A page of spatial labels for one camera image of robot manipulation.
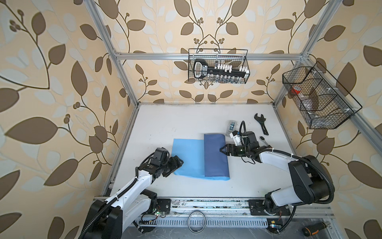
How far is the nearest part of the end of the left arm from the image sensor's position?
0.68 metres

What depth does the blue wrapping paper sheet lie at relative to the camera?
0.82m

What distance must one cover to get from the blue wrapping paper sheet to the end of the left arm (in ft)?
0.10
